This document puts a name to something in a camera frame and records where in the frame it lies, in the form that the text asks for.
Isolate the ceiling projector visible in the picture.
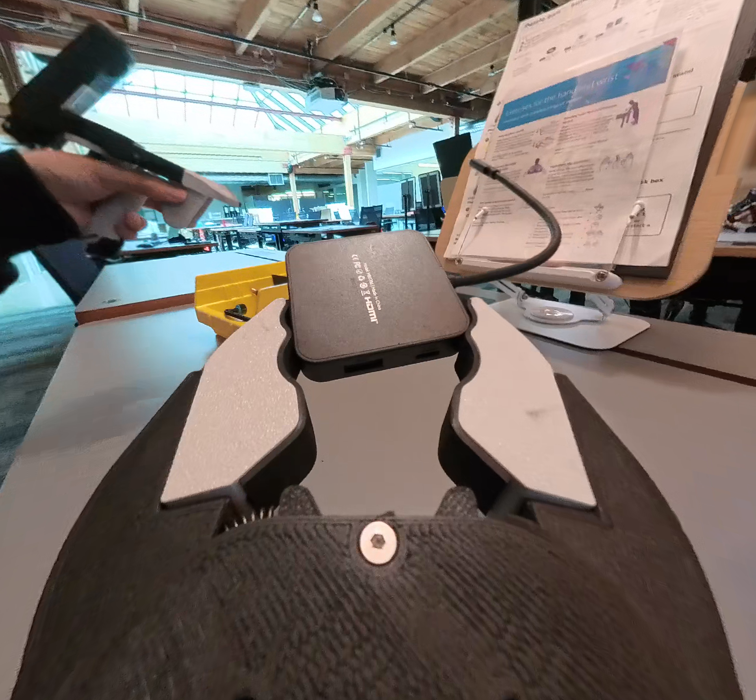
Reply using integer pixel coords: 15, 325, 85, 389
304, 86, 350, 118

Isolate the black rectangular panel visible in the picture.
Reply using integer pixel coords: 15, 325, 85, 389
433, 133, 474, 182

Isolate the grey desk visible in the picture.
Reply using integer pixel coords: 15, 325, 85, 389
0, 304, 756, 671

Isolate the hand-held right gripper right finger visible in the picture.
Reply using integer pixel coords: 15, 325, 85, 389
439, 296, 599, 513

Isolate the white instruction sheet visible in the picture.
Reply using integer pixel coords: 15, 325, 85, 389
514, 0, 746, 270

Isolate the person's left hand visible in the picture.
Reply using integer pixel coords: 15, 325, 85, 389
25, 147, 190, 241

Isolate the yellow plastic bin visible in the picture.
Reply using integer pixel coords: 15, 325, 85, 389
195, 266, 291, 342

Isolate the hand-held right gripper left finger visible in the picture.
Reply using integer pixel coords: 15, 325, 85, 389
159, 297, 312, 506

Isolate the brown edged table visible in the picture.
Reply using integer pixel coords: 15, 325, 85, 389
74, 248, 287, 326

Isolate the person's left forearm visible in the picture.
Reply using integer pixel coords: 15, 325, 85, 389
0, 148, 80, 293

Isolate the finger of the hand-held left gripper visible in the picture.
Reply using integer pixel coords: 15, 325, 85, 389
180, 171, 241, 208
163, 197, 205, 229

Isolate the wooden document stand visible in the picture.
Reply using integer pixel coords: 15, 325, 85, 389
434, 0, 756, 349

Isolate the row of background office desks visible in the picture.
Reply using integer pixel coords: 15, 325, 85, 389
118, 213, 441, 255

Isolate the blue header exercise sheet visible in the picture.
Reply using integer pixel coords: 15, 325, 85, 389
444, 35, 678, 269

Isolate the black square adapter hub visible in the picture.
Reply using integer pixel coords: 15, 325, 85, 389
285, 159, 562, 383

